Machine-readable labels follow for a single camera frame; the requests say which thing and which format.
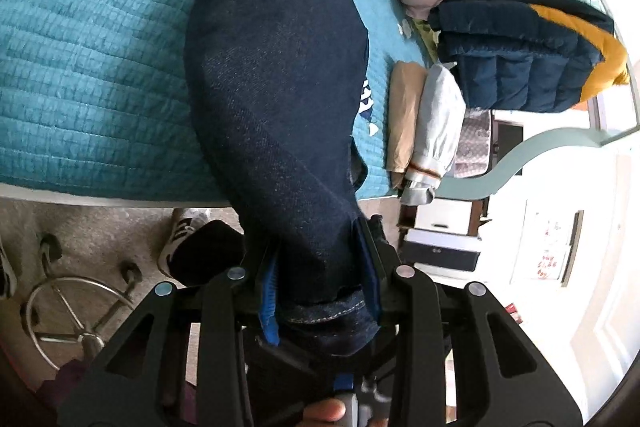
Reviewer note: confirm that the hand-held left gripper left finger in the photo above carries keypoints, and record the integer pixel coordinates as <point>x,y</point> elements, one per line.
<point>270,292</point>

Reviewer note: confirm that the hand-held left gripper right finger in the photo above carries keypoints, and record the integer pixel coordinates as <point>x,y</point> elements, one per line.
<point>369,272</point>

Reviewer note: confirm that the dark denim jacket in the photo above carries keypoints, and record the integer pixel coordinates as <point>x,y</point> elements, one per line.
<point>280,107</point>

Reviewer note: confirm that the person's left hand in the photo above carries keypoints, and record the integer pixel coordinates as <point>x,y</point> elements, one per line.
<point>325,412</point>

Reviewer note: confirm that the person's dark trouser leg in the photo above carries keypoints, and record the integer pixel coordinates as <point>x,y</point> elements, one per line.
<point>210,252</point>

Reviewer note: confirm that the black appliance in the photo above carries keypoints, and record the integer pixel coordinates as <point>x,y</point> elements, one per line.
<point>440,254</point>

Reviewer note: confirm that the white drawer box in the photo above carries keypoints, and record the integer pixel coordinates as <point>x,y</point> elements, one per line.
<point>445,214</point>

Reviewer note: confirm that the white black sneaker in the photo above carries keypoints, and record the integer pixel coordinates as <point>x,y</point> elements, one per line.
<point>177,237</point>

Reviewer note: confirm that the folded beige garment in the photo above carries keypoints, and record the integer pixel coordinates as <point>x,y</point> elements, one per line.
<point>405,117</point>

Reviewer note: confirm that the pink floral table cloth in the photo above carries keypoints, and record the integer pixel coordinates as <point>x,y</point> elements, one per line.
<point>472,147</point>

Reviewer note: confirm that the folded light blue pants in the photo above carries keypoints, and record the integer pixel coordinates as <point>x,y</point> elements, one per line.
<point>440,117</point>

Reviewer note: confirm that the chrome swivel chair base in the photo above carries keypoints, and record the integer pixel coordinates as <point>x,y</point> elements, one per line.
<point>80,334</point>

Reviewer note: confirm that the navy yellow puffer jacket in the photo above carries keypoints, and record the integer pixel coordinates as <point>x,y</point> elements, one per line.
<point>500,72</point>

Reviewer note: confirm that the teal quilted bed sheet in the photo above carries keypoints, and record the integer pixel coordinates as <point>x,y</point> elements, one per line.
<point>100,82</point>

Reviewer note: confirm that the white wall calendar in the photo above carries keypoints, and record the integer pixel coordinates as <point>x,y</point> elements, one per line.
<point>545,247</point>

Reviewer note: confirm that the mint green bed frame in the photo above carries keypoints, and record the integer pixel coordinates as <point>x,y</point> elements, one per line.
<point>530,147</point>

